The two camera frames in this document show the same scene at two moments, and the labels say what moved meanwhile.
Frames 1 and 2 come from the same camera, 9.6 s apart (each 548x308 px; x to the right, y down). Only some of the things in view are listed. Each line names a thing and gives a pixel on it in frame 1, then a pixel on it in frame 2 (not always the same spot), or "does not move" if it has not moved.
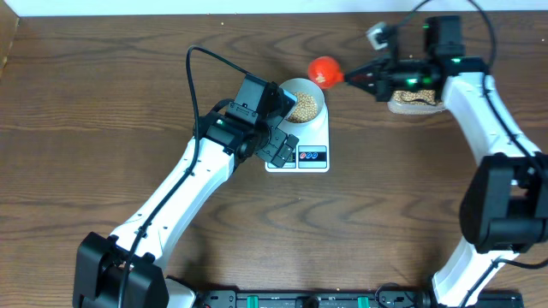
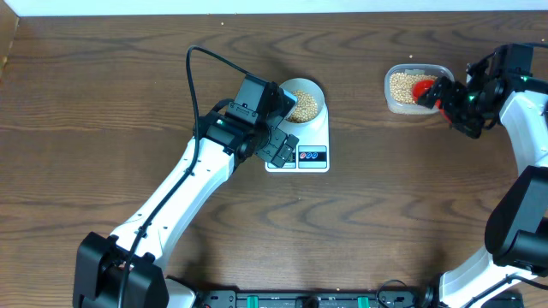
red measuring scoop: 325,72 -> 421,88
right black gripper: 379,83 -> 473,129
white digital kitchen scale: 312,152 does not move
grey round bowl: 309,104 does not move
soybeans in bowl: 305,109 does not move
